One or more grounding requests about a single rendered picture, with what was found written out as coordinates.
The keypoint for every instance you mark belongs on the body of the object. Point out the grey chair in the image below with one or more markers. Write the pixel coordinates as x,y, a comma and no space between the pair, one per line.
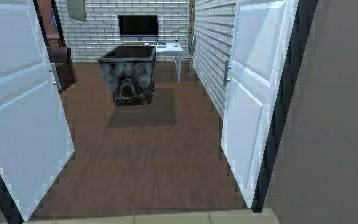
190,53

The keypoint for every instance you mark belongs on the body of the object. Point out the white table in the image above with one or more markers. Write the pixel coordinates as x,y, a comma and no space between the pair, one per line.
168,50

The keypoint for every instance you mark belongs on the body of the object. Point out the dark grey metal bin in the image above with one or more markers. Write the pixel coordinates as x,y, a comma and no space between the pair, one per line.
128,71

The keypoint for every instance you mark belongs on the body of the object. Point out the white panelled room door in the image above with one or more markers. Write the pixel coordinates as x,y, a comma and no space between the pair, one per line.
253,100
20,110

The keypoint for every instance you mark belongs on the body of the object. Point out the black television set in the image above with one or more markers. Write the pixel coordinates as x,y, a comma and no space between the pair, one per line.
138,26

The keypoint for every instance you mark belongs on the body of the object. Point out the dark brown wooden cupboard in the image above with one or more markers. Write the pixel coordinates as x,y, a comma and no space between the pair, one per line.
62,63

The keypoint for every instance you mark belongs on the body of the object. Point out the grey-green wall hanging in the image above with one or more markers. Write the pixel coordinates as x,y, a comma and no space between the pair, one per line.
77,9

